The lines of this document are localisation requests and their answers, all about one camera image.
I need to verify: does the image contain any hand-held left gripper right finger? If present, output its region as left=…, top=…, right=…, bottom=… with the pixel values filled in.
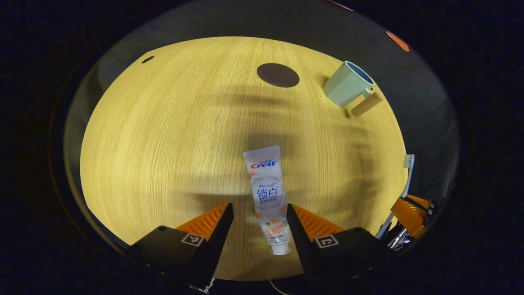
left=286, top=203, right=406, bottom=287

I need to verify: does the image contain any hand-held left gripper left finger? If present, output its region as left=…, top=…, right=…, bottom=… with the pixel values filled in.
left=125, top=202, right=235, bottom=292

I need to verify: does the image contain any white toothbrush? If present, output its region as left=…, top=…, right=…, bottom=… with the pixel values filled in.
left=375, top=154, right=415, bottom=240

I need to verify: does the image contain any white toothpaste tube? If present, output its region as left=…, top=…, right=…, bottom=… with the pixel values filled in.
left=242, top=145, right=292, bottom=256

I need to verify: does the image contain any light green cup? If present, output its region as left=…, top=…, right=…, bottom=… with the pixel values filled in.
left=323, top=61, right=384, bottom=118

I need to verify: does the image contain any dark round coaster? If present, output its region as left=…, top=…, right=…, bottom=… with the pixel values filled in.
left=257, top=63, right=300, bottom=88

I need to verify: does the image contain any wooden desktop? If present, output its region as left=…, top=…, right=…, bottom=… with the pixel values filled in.
left=80, top=36, right=410, bottom=281

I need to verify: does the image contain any black backdrop cloth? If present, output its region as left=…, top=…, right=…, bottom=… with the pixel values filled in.
left=94, top=0, right=459, bottom=172

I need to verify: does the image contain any silver metal frame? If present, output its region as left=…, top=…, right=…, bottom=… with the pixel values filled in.
left=387, top=227, right=412, bottom=250

